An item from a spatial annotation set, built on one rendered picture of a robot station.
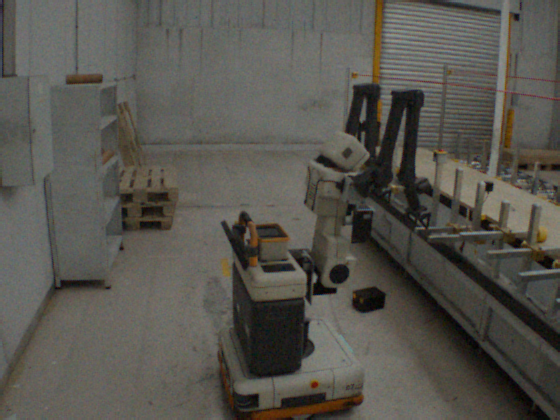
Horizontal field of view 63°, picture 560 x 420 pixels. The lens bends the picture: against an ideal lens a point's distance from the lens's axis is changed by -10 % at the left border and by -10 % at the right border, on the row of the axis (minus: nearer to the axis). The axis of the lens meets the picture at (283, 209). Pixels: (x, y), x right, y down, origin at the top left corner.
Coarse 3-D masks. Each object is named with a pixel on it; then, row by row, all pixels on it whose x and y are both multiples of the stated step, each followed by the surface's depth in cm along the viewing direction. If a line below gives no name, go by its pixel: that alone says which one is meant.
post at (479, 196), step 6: (480, 186) 257; (480, 192) 258; (480, 198) 259; (474, 204) 263; (480, 204) 260; (474, 210) 263; (480, 210) 261; (474, 216) 263; (480, 216) 262; (474, 222) 263; (480, 222) 263; (474, 228) 264
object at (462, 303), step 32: (384, 224) 465; (480, 224) 295; (416, 256) 396; (480, 256) 295; (544, 256) 232; (416, 288) 393; (448, 288) 342; (544, 288) 232; (448, 320) 339; (480, 320) 293; (512, 352) 262; (512, 384) 259; (544, 384) 230; (544, 416) 227
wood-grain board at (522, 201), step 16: (400, 160) 450; (416, 160) 452; (448, 160) 462; (432, 176) 386; (448, 176) 389; (464, 176) 393; (480, 176) 396; (448, 192) 337; (464, 192) 339; (496, 192) 343; (512, 192) 346; (496, 208) 301; (528, 208) 304; (544, 208) 306; (512, 224) 269; (528, 224) 270; (544, 224) 271
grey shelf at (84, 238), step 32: (64, 96) 330; (96, 96) 335; (64, 128) 337; (96, 128) 341; (64, 160) 343; (96, 160) 347; (64, 192) 349; (96, 192) 354; (64, 224) 356; (96, 224) 360; (64, 256) 362; (96, 256) 367
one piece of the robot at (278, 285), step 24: (240, 216) 243; (240, 264) 240; (264, 264) 228; (288, 264) 229; (240, 288) 242; (264, 288) 215; (288, 288) 218; (240, 312) 246; (264, 312) 219; (288, 312) 222; (240, 336) 250; (264, 336) 222; (288, 336) 225; (264, 360) 226; (288, 360) 229
